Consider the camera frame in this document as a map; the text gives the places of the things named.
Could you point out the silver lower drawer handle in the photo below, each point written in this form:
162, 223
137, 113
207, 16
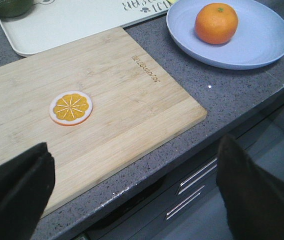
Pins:
181, 205

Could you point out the light blue round plate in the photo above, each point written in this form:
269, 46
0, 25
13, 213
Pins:
258, 41

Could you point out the cream rectangular tray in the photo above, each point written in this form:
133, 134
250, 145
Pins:
51, 23

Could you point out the green lime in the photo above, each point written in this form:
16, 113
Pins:
14, 8

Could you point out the wooden cutting board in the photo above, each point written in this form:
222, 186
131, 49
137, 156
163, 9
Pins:
137, 107

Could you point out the silver drawer handle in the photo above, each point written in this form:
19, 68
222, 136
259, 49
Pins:
197, 176
181, 205

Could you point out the grey cabinet drawer front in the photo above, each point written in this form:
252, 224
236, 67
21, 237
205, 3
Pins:
143, 216

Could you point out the silver upper drawer handle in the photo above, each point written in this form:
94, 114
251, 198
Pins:
197, 176

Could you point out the orange slice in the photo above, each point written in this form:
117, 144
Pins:
70, 108

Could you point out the whole orange fruit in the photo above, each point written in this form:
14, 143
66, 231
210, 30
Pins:
216, 23

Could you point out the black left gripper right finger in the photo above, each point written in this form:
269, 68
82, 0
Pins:
253, 198

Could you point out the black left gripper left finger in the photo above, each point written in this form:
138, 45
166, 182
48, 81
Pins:
26, 184

